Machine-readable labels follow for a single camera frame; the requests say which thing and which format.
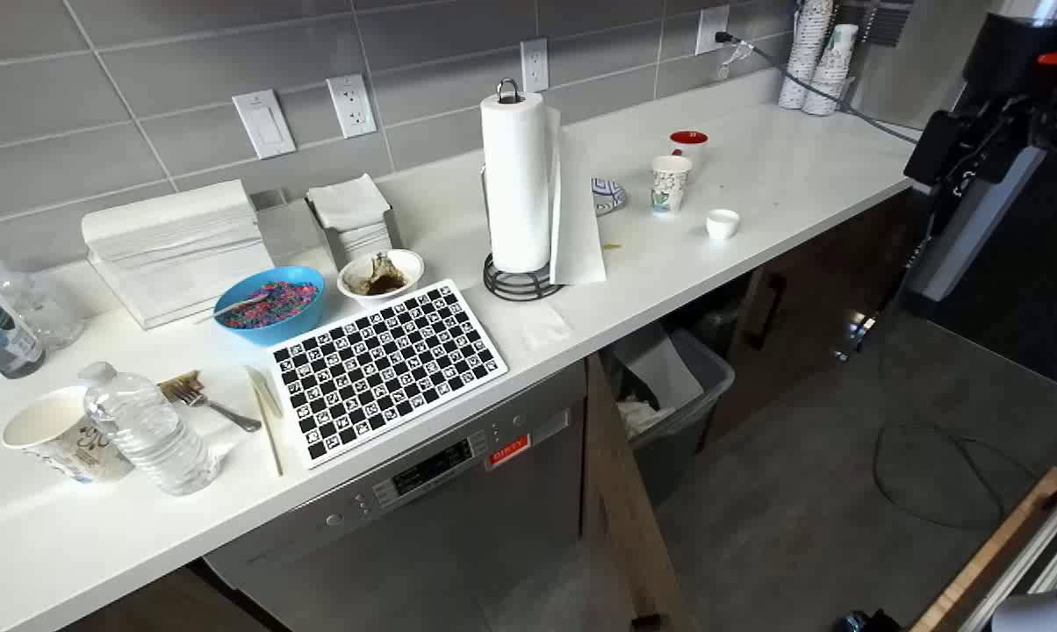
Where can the glass jar at left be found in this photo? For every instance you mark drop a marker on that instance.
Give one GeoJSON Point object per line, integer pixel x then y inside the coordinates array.
{"type": "Point", "coordinates": [1, 339]}

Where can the used tea bag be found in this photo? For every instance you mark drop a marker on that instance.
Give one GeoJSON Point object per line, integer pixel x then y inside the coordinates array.
{"type": "Point", "coordinates": [383, 274]}
{"type": "Point", "coordinates": [184, 389]}

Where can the clear plastic film piece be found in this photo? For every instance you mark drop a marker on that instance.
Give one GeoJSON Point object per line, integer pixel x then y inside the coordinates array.
{"type": "Point", "coordinates": [544, 329]}

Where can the paper towel roll on stand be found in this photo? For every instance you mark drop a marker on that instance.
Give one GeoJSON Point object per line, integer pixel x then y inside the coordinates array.
{"type": "Point", "coordinates": [542, 286]}

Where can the stainless dishwasher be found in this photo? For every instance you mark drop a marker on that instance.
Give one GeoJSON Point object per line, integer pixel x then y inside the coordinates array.
{"type": "Point", "coordinates": [434, 529]}

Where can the stack of folded paper towels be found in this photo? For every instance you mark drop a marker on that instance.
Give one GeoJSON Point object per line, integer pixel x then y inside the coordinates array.
{"type": "Point", "coordinates": [177, 251]}

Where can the grey trash bin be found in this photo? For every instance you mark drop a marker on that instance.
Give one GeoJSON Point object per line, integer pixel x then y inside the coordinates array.
{"type": "Point", "coordinates": [680, 450]}

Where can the blue bowl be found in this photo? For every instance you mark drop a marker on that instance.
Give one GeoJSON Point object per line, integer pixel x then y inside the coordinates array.
{"type": "Point", "coordinates": [268, 306]}

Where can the white switch plate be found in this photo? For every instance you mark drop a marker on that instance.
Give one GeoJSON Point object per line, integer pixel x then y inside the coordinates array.
{"type": "Point", "coordinates": [266, 124]}

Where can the clear plastic water bottle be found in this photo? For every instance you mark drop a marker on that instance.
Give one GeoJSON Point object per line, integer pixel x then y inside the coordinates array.
{"type": "Point", "coordinates": [152, 435]}

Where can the open cabinet door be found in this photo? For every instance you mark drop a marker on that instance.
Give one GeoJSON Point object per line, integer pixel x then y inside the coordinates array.
{"type": "Point", "coordinates": [627, 515]}

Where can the white wall outlet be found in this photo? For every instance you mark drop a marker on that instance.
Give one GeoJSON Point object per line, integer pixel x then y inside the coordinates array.
{"type": "Point", "coordinates": [707, 30]}
{"type": "Point", "coordinates": [351, 108]}
{"type": "Point", "coordinates": [536, 65]}

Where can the small white cup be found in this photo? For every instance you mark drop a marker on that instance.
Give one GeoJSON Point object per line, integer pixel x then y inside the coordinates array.
{"type": "Point", "coordinates": [721, 226]}

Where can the wooden frame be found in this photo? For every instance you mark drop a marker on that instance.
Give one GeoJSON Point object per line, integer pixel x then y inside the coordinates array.
{"type": "Point", "coordinates": [994, 560]}

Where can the white paper towel roll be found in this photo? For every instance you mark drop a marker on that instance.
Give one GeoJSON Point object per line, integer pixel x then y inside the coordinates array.
{"type": "Point", "coordinates": [515, 177]}

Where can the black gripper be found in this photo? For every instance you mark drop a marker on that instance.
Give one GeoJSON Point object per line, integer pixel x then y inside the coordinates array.
{"type": "Point", "coordinates": [960, 146]}

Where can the white napkin stack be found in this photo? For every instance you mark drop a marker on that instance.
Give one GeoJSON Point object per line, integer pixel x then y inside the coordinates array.
{"type": "Point", "coordinates": [351, 213]}

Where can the white bowl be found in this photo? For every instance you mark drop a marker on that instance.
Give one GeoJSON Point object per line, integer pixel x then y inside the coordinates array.
{"type": "Point", "coordinates": [351, 282]}

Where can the clear plastic container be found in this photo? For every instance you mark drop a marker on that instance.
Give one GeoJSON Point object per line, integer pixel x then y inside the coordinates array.
{"type": "Point", "coordinates": [57, 305]}

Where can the black white checkered board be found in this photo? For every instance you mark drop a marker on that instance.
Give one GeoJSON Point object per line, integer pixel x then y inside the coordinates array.
{"type": "Point", "coordinates": [386, 369]}

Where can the dark wood cabinet door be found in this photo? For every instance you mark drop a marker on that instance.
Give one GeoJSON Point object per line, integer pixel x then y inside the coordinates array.
{"type": "Point", "coordinates": [818, 294]}
{"type": "Point", "coordinates": [161, 603]}

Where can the patterned paper cup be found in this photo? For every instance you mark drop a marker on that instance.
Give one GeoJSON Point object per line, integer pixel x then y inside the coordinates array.
{"type": "Point", "coordinates": [673, 186]}
{"type": "Point", "coordinates": [57, 437]}

